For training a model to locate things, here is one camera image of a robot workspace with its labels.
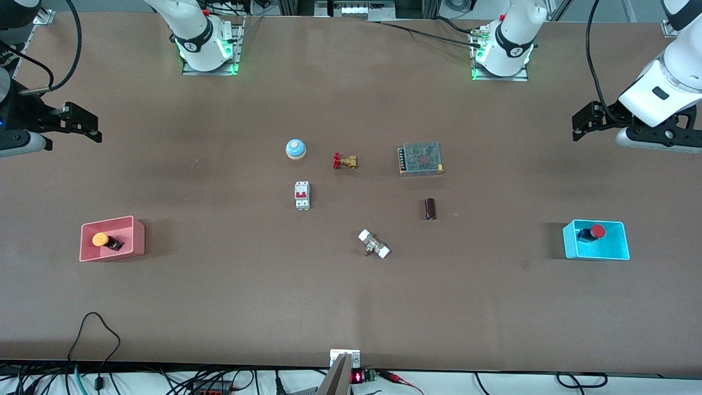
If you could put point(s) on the white circuit breaker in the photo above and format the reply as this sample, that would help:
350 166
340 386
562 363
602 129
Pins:
302 196

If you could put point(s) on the red LED display module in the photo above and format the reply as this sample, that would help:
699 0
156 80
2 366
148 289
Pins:
359 377

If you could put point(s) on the cyan plastic box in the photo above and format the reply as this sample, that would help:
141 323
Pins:
609 249

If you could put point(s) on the metal mesh power supply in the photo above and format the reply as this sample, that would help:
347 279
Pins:
421 158

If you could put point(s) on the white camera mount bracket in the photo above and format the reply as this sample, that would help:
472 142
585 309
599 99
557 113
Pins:
354 356

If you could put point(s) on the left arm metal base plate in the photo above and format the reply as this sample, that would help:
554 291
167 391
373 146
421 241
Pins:
521 78

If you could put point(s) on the aluminium frame equipment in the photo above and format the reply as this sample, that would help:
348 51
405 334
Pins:
354 8

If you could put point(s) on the pink plastic box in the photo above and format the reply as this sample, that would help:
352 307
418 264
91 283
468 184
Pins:
131 230

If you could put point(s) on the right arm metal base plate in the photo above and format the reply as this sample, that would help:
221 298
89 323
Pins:
237 52

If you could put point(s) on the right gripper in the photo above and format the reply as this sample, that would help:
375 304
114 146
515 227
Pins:
24 114

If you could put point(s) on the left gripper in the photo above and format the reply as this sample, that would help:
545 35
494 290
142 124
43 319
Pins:
607 114

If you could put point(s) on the blue desk bell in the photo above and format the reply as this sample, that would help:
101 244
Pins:
295 148

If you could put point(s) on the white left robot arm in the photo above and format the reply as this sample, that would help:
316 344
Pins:
513 38

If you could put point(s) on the red alligator clip lead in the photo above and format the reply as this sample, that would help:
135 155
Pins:
397 378

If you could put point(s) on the grey camera mount bar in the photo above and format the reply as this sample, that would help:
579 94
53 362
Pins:
337 378

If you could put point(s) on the metal valve with white caps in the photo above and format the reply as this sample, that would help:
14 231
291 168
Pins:
374 244

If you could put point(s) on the dark brown cylindrical capacitor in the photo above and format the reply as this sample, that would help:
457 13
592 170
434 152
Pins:
430 209

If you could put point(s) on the yellow push button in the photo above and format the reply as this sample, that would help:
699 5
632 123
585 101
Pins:
100 239

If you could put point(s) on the red push button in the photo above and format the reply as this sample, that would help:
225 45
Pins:
597 231

